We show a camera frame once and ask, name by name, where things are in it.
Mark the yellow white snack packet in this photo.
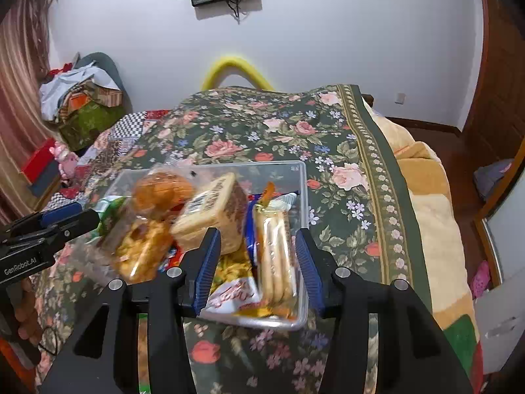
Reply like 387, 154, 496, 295
203, 250, 264, 317

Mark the round orange bread packet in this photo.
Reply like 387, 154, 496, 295
131, 168, 198, 220

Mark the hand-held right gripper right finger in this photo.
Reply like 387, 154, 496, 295
295, 228, 476, 394

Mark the red box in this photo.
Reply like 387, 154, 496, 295
22, 140, 56, 182

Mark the green patterned bag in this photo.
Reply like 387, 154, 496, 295
57, 102, 126, 151

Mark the pink plush toy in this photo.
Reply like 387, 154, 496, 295
53, 142, 79, 180

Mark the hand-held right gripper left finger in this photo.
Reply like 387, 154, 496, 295
39, 228, 224, 394

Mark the yellow foam tube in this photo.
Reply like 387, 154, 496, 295
201, 54, 275, 91

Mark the green floral bedspread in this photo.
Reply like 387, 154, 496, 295
35, 84, 432, 394

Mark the patchwork quilt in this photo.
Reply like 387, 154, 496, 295
45, 109, 171, 214

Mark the person's left hand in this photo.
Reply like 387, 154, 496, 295
14, 279, 44, 339

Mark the purple bag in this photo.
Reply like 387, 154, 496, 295
473, 159, 514, 203

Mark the toast bread packet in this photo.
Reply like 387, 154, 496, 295
98, 217, 175, 284

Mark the long clear cracker packet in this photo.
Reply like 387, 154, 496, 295
251, 183, 300, 321

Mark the square sandwich cake packet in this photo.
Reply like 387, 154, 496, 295
170, 172, 249, 255

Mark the beige fleece blanket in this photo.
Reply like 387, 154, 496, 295
363, 104, 485, 394

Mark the pile of clothes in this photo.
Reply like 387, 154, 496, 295
39, 63, 124, 122

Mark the striped brown curtain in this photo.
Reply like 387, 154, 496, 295
0, 0, 52, 224

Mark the thin black cable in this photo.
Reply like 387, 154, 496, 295
40, 325, 63, 356

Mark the wooden door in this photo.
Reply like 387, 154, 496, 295
463, 0, 525, 152

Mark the pink spotted item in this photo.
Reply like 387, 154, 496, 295
470, 260, 491, 298

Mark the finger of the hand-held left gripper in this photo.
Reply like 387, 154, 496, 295
40, 202, 83, 224
47, 208, 101, 241

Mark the red snack packet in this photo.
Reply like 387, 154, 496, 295
164, 242, 185, 272

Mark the green snack packet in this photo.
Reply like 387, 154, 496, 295
96, 197, 128, 239

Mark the blue white snack packet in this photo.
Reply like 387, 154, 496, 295
242, 191, 300, 267

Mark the clear plastic storage box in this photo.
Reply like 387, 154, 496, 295
84, 160, 309, 331

